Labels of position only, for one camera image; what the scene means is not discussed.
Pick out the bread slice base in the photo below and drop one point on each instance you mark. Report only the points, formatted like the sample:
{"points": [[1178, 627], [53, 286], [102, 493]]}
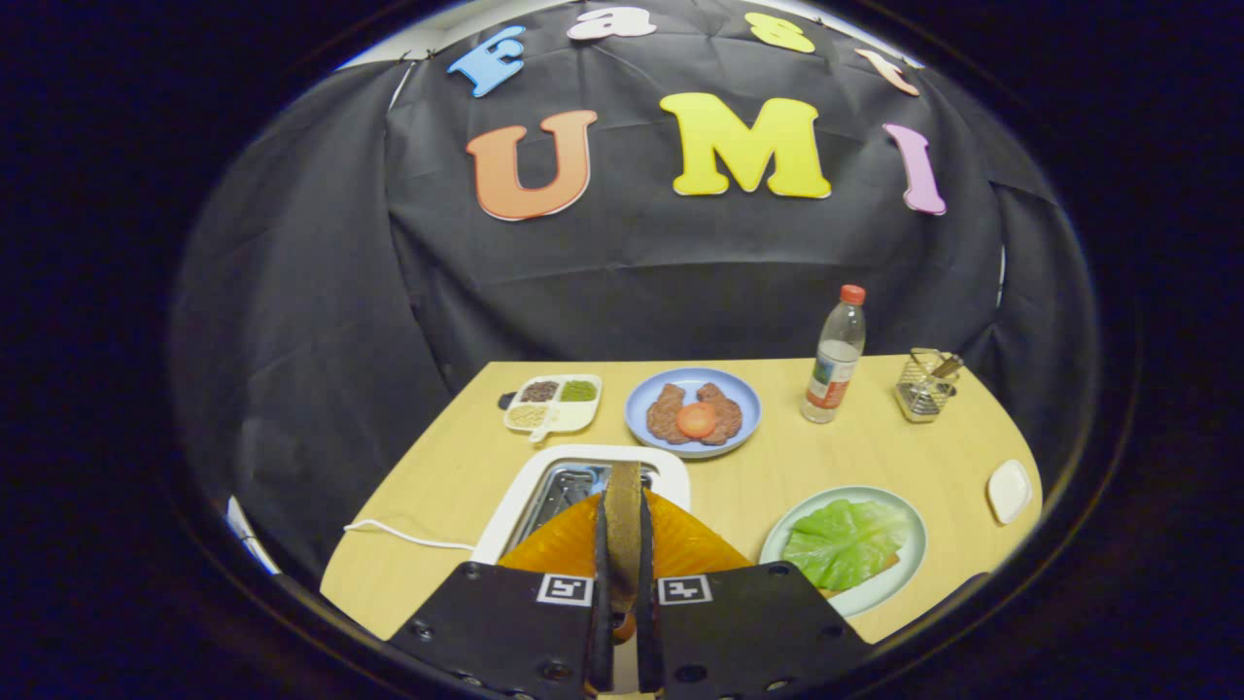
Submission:
{"points": [[886, 565]]}

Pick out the brown meat patty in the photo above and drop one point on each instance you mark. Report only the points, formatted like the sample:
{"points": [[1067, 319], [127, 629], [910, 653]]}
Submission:
{"points": [[664, 413], [727, 408]]}

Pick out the toasted bread slice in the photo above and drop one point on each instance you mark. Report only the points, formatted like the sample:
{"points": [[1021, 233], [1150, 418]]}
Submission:
{"points": [[623, 525]]}

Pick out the white divided condiment tray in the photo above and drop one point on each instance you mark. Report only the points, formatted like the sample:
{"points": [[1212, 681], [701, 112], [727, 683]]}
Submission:
{"points": [[573, 416]]}

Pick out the blue plate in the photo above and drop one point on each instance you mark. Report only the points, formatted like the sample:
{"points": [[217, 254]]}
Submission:
{"points": [[746, 403]]}

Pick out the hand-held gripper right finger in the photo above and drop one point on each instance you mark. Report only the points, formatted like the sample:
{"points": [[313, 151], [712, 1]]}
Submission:
{"points": [[748, 622]]}

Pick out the clear bottle with red cap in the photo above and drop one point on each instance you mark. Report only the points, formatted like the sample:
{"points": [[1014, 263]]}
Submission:
{"points": [[834, 369]]}

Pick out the small white plate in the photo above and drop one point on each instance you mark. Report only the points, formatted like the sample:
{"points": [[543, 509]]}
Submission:
{"points": [[1009, 491]]}

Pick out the green lettuce leaf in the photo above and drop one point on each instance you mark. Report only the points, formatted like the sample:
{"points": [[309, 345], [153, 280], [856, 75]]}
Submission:
{"points": [[846, 540]]}

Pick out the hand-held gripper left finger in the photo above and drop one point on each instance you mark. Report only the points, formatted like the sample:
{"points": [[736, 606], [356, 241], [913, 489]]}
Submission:
{"points": [[505, 622]]}

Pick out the pale green plate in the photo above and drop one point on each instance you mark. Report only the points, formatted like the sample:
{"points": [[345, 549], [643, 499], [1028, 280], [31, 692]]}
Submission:
{"points": [[875, 599]]}

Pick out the white toaster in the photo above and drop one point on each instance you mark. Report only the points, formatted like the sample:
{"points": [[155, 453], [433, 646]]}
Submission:
{"points": [[671, 467]]}

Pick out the red tomato slice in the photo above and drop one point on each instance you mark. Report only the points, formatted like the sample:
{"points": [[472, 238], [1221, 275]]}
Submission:
{"points": [[697, 420]]}

